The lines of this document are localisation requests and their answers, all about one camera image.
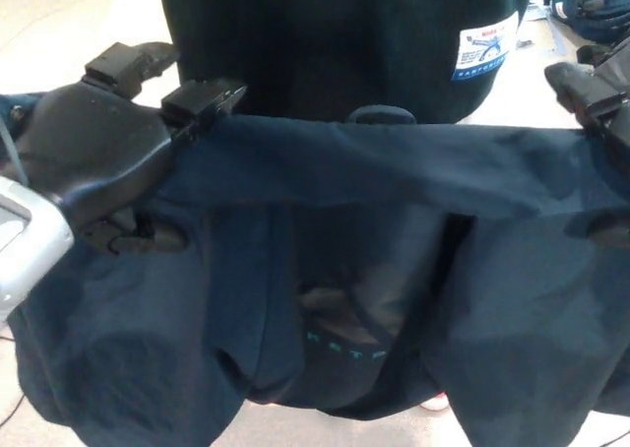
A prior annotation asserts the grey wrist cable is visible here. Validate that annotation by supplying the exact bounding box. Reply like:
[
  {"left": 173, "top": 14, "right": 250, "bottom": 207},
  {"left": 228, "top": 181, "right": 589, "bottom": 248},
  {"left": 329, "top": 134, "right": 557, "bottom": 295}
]
[{"left": 0, "top": 115, "right": 30, "bottom": 185}]

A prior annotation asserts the blue bag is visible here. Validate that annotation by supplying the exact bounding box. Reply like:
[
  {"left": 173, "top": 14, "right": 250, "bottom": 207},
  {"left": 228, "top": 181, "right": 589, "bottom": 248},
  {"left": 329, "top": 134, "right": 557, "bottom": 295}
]
[{"left": 544, "top": 0, "right": 630, "bottom": 45}]

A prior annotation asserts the navy blue coat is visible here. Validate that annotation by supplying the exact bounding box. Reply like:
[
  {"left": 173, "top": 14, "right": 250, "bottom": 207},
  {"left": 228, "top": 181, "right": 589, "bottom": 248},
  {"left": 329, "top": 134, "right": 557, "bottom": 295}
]
[{"left": 0, "top": 91, "right": 630, "bottom": 418}]

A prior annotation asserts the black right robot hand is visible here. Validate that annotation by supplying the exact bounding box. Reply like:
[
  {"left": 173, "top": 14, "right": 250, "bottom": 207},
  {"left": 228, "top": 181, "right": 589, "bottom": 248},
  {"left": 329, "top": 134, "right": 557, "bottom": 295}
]
[{"left": 542, "top": 40, "right": 630, "bottom": 249}]

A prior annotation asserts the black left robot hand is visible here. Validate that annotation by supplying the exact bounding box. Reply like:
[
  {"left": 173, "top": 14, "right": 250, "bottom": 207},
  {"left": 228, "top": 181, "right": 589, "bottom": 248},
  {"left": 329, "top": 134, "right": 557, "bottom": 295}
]
[{"left": 13, "top": 40, "right": 249, "bottom": 257}]

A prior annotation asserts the red white right sneaker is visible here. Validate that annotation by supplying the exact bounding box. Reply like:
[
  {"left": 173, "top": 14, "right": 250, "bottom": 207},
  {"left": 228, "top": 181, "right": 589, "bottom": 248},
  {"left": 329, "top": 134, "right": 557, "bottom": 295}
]
[{"left": 419, "top": 391, "right": 451, "bottom": 412}]

